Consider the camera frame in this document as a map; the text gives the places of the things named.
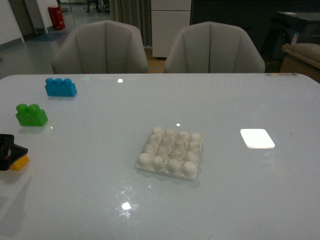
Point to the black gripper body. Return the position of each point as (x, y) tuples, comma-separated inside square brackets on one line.
[(9, 151)]

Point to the grey curtain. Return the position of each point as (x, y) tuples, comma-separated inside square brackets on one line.
[(136, 13)]

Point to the grey armchair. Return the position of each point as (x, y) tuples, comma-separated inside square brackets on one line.
[(102, 47), (211, 47)]

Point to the white studded base plate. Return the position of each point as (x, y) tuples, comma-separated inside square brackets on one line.
[(171, 153)]

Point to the dark kitchen counter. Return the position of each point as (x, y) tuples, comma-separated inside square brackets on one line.
[(254, 16)]

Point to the left grey armchair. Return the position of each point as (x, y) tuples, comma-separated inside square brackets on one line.
[(102, 47)]

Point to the blue toy block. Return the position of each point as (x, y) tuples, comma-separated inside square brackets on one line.
[(60, 87)]

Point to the right grey armchair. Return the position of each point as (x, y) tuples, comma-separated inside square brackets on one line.
[(211, 47)]

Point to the green toy block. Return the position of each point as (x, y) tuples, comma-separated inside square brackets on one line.
[(31, 116)]

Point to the beige cushioned seat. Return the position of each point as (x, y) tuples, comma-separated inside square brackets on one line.
[(302, 58)]

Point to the white drawer cabinet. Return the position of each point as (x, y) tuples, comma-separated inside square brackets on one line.
[(167, 17)]

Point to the yellow toy block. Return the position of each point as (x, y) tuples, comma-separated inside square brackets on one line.
[(20, 163)]

